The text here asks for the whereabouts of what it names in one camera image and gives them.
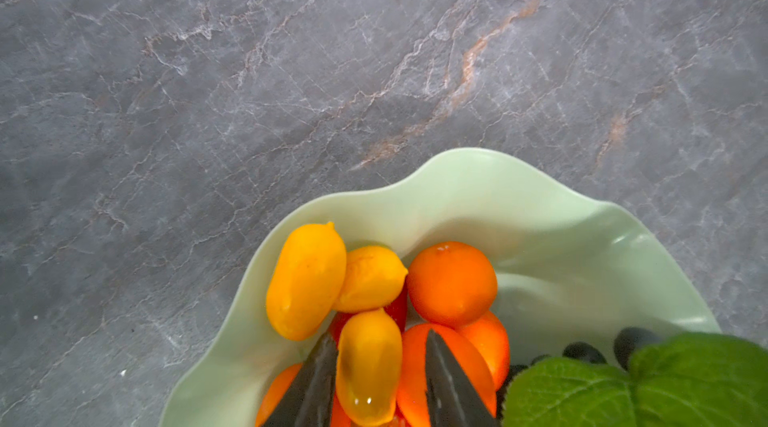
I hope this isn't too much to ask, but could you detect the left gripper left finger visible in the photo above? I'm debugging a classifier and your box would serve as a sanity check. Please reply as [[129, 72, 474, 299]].
[[263, 332, 338, 427]]

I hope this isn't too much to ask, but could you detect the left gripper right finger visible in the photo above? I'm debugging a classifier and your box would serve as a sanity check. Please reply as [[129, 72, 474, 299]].
[[425, 330, 499, 427]]

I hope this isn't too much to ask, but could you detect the light green wavy fruit bowl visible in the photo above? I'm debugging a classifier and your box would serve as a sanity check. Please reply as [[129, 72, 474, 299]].
[[161, 148, 719, 426]]

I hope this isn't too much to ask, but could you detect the dark fake grape bunch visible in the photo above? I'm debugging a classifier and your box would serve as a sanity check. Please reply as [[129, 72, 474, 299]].
[[495, 326, 768, 427]]

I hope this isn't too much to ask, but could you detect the fake strawberry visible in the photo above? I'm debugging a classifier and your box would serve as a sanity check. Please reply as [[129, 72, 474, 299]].
[[328, 286, 408, 342]]

